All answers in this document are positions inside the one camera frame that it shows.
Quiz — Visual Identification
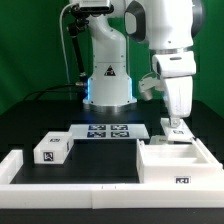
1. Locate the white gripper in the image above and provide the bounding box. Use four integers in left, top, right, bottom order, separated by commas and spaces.
152, 51, 196, 128

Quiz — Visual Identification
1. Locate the white door panel with handle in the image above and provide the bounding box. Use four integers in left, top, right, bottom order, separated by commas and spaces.
160, 118, 194, 142

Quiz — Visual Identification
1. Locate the white cabinet body box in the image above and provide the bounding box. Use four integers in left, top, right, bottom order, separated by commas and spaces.
136, 139, 224, 185

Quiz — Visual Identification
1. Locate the small white door panel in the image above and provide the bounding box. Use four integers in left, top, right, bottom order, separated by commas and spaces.
150, 135, 169, 145

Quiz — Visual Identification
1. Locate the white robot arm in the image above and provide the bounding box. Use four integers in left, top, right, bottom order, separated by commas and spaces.
69, 0, 205, 127

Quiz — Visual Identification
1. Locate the white cabinet top block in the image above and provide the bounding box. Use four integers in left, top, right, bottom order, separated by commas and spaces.
33, 132, 74, 164

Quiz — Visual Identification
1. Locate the white tag plate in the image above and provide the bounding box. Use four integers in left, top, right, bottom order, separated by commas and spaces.
69, 124, 149, 139

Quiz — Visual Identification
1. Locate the black cable on base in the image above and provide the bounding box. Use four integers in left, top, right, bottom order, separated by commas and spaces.
23, 81, 89, 102

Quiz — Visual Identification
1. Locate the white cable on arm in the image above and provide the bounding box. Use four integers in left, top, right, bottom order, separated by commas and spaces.
58, 3, 79, 85

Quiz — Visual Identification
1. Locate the white U-shaped frame fence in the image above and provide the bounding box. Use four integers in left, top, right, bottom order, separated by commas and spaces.
0, 150, 224, 209

